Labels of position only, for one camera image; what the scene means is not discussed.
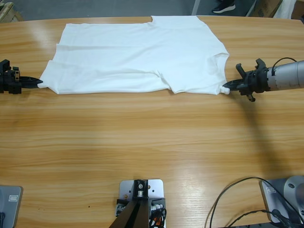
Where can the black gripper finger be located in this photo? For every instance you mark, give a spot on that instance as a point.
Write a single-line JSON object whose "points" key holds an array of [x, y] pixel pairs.
{"points": [[235, 83], [29, 85], [31, 80], [235, 87]]}

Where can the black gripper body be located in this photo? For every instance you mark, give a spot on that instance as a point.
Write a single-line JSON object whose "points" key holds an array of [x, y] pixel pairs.
{"points": [[9, 82], [256, 80]]}

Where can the white t-shirt with black logo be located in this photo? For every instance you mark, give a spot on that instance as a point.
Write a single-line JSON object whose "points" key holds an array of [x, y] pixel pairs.
{"points": [[118, 59]]}

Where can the wooden pallet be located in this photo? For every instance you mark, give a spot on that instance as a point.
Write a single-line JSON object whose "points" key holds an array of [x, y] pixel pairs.
{"points": [[9, 14]]}

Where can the brown cardboard box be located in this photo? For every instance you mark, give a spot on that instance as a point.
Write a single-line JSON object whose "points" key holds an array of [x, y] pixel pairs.
{"points": [[266, 8]]}

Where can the black sneaker with white sole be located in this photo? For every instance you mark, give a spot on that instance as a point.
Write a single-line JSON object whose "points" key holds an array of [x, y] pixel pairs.
{"points": [[223, 8]]}

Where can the white bag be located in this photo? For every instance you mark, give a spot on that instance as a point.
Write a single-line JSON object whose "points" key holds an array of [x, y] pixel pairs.
{"points": [[285, 9]]}

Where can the white metal pole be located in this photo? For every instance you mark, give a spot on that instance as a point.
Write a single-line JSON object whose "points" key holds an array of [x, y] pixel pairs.
{"points": [[195, 7]]}

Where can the black clamp with silver knob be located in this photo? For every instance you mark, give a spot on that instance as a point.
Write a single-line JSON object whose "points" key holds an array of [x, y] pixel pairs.
{"points": [[121, 209], [156, 206]]}

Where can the black gripper side bracket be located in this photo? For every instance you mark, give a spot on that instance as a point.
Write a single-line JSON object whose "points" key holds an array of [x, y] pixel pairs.
{"points": [[240, 69], [4, 64]]}

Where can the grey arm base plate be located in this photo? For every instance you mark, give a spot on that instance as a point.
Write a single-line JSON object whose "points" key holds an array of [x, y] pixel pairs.
{"points": [[12, 213], [267, 202]]}

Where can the white mount block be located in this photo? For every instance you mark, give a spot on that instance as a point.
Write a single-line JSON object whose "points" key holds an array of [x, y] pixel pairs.
{"points": [[156, 187]]}

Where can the dark camera post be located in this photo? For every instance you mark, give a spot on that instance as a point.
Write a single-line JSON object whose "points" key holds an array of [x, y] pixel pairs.
{"points": [[135, 218]]}

